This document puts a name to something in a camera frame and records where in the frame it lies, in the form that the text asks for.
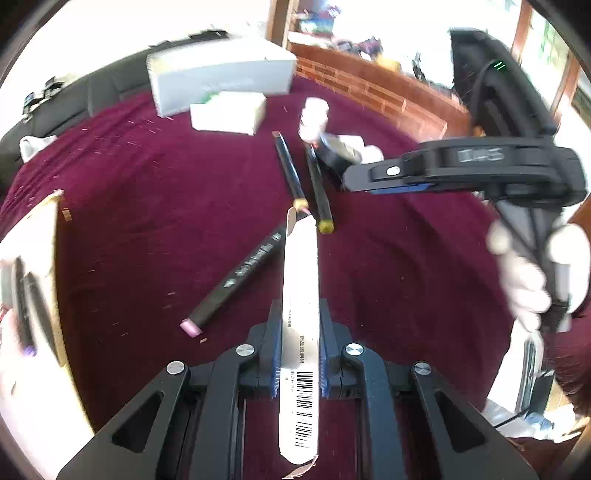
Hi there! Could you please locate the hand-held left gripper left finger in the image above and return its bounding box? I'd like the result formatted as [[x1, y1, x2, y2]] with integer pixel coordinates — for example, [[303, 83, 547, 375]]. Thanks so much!
[[55, 300, 284, 480]]

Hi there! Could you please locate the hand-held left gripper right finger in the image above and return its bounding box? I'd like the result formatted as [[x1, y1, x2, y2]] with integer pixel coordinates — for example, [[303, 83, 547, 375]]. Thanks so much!
[[318, 300, 539, 480]]

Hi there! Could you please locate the person's right hand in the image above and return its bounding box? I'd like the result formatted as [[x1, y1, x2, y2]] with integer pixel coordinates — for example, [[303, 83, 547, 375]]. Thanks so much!
[[487, 220, 591, 333]]

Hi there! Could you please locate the wooden counter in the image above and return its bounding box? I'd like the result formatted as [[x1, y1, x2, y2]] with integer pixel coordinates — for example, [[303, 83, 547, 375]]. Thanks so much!
[[265, 0, 472, 139]]

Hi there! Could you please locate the white and green medicine box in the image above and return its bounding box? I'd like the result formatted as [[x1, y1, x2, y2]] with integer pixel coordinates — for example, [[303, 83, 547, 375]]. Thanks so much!
[[190, 91, 267, 136]]

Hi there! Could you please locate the white pill bottle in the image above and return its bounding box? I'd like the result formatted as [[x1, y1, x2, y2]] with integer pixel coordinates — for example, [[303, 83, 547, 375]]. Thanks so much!
[[298, 97, 330, 144]]

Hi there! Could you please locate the white plastic bag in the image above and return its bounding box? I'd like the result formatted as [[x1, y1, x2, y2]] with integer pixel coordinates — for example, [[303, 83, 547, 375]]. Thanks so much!
[[18, 134, 58, 162]]

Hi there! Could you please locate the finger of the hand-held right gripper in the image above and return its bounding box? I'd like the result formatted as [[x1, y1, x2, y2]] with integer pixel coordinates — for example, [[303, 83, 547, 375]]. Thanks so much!
[[342, 154, 437, 195]]

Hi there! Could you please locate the black sofa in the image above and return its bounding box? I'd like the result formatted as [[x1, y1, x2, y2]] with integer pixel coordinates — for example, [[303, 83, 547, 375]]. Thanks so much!
[[0, 37, 232, 162]]

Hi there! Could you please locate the black marker with pink cap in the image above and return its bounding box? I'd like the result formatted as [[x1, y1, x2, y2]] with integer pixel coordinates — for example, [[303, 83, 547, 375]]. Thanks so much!
[[180, 224, 288, 336]]

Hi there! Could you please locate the black marker with purple cap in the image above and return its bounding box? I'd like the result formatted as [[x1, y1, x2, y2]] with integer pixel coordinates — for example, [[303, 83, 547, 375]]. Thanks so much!
[[11, 256, 38, 358]]

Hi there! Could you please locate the black marker with yellow cap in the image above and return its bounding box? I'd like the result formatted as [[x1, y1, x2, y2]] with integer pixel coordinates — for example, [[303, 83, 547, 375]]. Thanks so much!
[[305, 143, 335, 234]]

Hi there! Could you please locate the large grey cardboard box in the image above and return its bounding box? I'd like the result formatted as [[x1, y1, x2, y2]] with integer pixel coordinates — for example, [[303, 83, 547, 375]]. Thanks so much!
[[146, 37, 297, 118]]

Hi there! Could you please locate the long white medicine box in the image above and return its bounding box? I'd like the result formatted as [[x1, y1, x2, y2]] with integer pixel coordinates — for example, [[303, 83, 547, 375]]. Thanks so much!
[[278, 206, 321, 467]]

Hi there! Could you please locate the maroon velvet cloth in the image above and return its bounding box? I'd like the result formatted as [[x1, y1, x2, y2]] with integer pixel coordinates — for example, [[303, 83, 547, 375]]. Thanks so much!
[[0, 76, 522, 480]]

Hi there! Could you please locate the white tray with gold edge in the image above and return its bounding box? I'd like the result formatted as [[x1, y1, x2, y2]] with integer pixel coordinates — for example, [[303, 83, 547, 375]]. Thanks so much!
[[0, 190, 98, 480]]

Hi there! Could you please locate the black tape roll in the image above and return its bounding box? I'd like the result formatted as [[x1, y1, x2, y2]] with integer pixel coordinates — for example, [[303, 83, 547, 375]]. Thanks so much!
[[318, 132, 365, 174]]

